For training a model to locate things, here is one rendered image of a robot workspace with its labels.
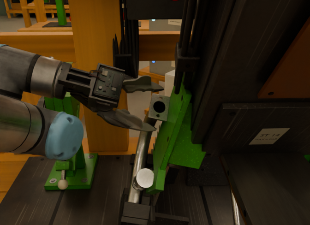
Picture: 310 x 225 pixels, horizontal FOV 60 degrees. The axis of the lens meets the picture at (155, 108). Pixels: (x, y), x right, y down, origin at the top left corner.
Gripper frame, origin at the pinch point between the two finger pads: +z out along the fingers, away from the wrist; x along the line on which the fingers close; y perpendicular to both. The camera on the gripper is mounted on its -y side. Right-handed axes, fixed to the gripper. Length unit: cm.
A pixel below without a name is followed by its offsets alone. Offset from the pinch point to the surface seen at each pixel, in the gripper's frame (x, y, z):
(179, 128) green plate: -5.6, 9.1, 3.2
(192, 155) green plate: -9.0, 4.2, 8.2
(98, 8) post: 27.9, -11.2, -18.6
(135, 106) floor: 84, -250, 29
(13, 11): 491, -810, -365
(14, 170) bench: -17, -44, -33
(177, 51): 2.6, 20.2, -2.6
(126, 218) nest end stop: -23.3, -8.8, 0.1
